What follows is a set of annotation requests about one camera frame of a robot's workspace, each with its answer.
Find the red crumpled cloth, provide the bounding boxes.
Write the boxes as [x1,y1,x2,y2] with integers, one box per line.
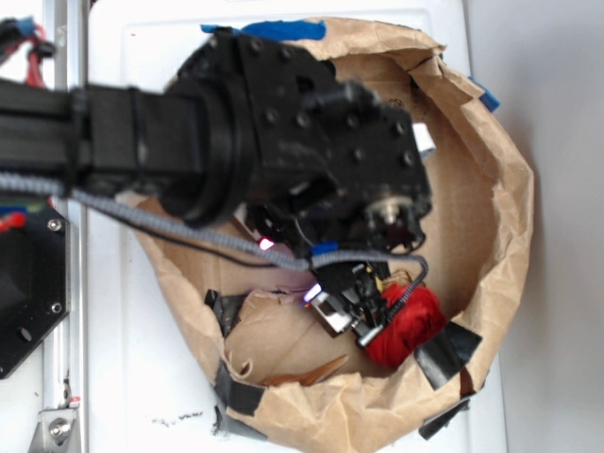
[365,286,446,369]

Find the grey braided cable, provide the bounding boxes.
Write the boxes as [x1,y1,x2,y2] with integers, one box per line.
[0,172,430,327]

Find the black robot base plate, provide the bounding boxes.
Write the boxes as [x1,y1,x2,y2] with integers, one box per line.
[1,206,68,379]

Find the metal corner bracket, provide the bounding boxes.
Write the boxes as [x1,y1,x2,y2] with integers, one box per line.
[28,409,81,453]

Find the brown paper bag tray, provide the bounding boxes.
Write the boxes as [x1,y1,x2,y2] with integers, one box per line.
[139,18,534,452]

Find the brown pointed shell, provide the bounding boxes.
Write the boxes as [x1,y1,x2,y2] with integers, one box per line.
[261,354,349,387]

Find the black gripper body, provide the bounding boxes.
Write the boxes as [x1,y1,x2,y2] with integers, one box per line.
[235,35,431,258]

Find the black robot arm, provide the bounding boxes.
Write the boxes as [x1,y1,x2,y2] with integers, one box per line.
[1,29,431,346]

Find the red wire bundle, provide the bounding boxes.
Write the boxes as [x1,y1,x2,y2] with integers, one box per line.
[0,16,57,91]

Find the illuminated gripper finger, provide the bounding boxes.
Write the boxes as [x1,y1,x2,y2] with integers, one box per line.
[352,264,387,347]
[310,263,356,337]

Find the aluminium extrusion rail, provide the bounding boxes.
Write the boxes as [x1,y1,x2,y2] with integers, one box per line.
[42,1,90,452]

